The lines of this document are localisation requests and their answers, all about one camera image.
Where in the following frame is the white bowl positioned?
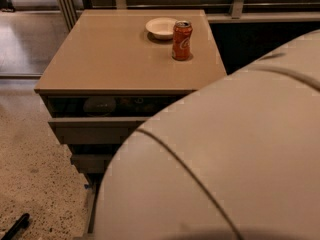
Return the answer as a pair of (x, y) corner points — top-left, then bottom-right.
(145, 17), (176, 40)

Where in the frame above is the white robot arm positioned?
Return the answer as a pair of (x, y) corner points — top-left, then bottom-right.
(94, 30), (320, 240)

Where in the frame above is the grey drawer cabinet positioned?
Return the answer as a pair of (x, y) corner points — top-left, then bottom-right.
(34, 9), (228, 185)

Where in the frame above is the dark round object in drawer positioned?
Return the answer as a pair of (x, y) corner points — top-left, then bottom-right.
(83, 96), (116, 116)

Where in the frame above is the grey top drawer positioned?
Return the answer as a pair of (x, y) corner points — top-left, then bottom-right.
(48, 95), (181, 145)

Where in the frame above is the grey drawer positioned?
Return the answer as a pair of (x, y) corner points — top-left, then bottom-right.
(73, 174), (101, 240)
(69, 144), (119, 174)
(48, 95), (181, 145)

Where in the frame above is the grey middle drawer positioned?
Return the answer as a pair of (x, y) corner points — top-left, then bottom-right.
(69, 144), (119, 174)

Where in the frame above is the grey bottom drawer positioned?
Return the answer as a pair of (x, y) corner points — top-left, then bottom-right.
(73, 174), (101, 240)

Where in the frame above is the orange soda can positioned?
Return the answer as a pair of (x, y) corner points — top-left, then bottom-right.
(172, 21), (193, 61)

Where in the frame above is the black handle on floor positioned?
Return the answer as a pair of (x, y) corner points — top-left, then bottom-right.
(1, 213), (30, 240)

